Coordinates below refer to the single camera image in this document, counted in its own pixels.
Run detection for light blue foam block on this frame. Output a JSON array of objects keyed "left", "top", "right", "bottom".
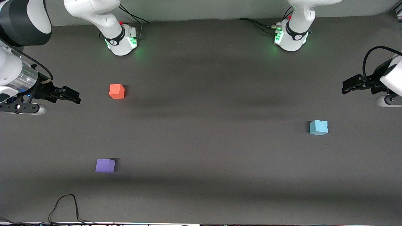
[{"left": 309, "top": 120, "right": 329, "bottom": 136}]

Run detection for orange foam block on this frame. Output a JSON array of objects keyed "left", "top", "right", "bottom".
[{"left": 109, "top": 84, "right": 125, "bottom": 100}]

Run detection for purple foam block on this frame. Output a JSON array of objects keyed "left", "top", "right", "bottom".
[{"left": 95, "top": 159, "right": 116, "bottom": 173}]

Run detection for dark grey table mat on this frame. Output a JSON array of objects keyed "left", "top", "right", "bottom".
[{"left": 0, "top": 12, "right": 402, "bottom": 225}]

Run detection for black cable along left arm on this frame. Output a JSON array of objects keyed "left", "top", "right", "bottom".
[{"left": 362, "top": 46, "right": 402, "bottom": 86}]

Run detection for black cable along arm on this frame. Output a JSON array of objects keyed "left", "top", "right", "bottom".
[
  {"left": 362, "top": 46, "right": 402, "bottom": 86},
  {"left": 0, "top": 38, "right": 54, "bottom": 80}
]

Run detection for black cable along right arm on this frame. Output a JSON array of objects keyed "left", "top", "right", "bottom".
[{"left": 0, "top": 38, "right": 54, "bottom": 80}]

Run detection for black right arm base cables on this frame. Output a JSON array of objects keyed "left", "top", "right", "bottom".
[{"left": 118, "top": 4, "right": 149, "bottom": 40}]

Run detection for black arm base cables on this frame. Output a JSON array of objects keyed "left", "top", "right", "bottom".
[
  {"left": 118, "top": 4, "right": 149, "bottom": 40},
  {"left": 237, "top": 6, "right": 294, "bottom": 35}
]

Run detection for thin black loose cable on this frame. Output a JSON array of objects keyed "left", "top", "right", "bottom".
[{"left": 0, "top": 194, "right": 115, "bottom": 226}]

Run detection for black left arm base cables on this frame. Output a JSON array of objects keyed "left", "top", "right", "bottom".
[{"left": 237, "top": 6, "right": 294, "bottom": 35}]

